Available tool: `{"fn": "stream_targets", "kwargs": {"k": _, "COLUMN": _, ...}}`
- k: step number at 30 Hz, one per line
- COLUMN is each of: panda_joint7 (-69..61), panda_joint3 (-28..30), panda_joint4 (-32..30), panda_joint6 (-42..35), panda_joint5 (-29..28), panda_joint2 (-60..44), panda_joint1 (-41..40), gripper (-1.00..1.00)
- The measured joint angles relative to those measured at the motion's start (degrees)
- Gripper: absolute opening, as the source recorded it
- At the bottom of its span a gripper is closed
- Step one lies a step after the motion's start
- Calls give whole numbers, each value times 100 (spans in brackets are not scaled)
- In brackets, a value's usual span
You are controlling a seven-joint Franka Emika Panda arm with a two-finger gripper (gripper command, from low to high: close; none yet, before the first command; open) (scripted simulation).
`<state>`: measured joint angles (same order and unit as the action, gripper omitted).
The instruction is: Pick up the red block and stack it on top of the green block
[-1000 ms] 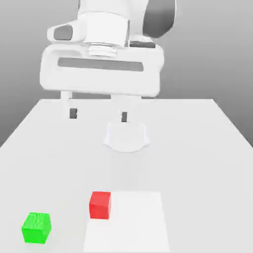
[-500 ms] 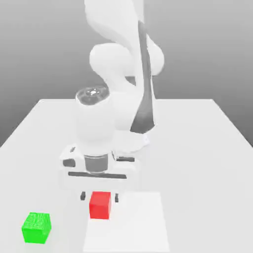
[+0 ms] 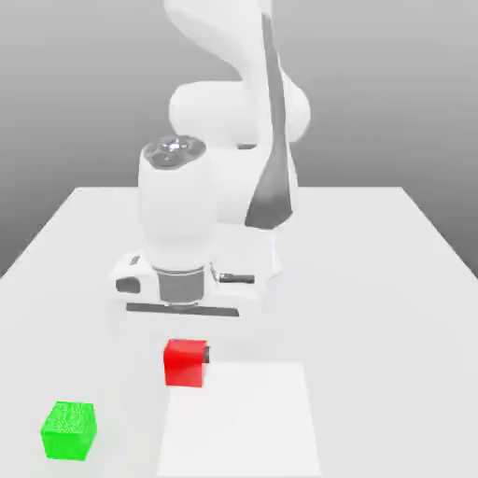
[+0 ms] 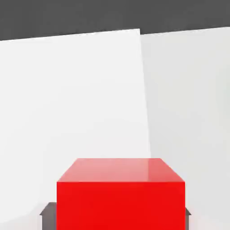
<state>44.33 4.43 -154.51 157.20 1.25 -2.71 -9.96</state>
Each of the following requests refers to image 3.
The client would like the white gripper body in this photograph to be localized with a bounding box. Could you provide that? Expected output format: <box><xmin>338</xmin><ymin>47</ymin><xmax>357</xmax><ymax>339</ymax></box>
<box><xmin>108</xmin><ymin>294</ymin><xmax>263</xmax><ymax>340</ymax></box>

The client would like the small red cube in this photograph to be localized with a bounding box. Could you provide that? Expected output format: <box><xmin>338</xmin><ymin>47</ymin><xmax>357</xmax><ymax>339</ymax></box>
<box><xmin>162</xmin><ymin>338</ymin><xmax>209</xmax><ymax>388</ymax></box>

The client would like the small green cube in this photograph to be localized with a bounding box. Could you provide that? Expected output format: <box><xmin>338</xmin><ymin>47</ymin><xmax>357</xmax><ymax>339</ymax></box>
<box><xmin>39</xmin><ymin>401</ymin><xmax>99</xmax><ymax>462</ymax></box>

